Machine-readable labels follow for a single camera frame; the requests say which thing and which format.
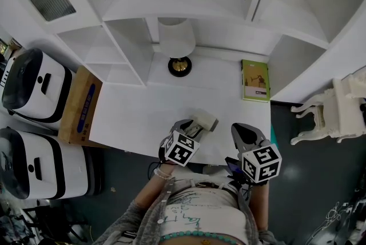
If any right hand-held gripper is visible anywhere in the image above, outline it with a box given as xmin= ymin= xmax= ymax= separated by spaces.
xmin=230 ymin=123 xmax=283 ymax=184

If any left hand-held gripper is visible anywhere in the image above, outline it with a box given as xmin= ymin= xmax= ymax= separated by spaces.
xmin=158 ymin=119 xmax=207 ymax=167

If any white wall shelf unit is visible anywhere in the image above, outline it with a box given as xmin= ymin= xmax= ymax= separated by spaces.
xmin=0 ymin=0 xmax=366 ymax=164

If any person's left forearm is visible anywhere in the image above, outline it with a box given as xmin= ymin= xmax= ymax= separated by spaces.
xmin=134 ymin=165 xmax=177 ymax=210

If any person's right forearm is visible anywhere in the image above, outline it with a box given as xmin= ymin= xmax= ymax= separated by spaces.
xmin=248 ymin=182 xmax=271 ymax=232

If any teal flat board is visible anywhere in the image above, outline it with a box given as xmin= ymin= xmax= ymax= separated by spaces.
xmin=270 ymin=123 xmax=280 ymax=150

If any small purple-screen device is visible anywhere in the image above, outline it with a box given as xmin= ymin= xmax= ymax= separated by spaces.
xmin=225 ymin=156 xmax=244 ymax=179

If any green book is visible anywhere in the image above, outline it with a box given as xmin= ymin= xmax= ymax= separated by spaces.
xmin=241 ymin=59 xmax=271 ymax=103

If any person's torso in white top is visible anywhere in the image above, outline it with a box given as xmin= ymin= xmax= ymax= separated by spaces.
xmin=91 ymin=165 xmax=278 ymax=245

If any white shade table lamp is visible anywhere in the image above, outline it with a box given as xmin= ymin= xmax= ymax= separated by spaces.
xmin=158 ymin=17 xmax=197 ymax=78

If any white ornate side table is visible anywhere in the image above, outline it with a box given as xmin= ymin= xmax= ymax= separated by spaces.
xmin=290 ymin=65 xmax=366 ymax=146

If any brown cardboard box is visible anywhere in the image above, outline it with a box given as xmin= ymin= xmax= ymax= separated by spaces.
xmin=58 ymin=65 xmax=103 ymax=144

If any white robot with black lid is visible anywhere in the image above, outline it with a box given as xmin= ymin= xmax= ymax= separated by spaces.
xmin=0 ymin=128 xmax=101 ymax=200
xmin=1 ymin=48 xmax=73 ymax=124

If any pale beaded bracelet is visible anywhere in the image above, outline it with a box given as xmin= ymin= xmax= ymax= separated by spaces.
xmin=154 ymin=167 xmax=173 ymax=181

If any teal bead chain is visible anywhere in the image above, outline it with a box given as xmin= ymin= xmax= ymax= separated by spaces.
xmin=158 ymin=230 xmax=240 ymax=245

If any white cable tangle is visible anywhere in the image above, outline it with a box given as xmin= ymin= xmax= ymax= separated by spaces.
xmin=314 ymin=200 xmax=353 ymax=239

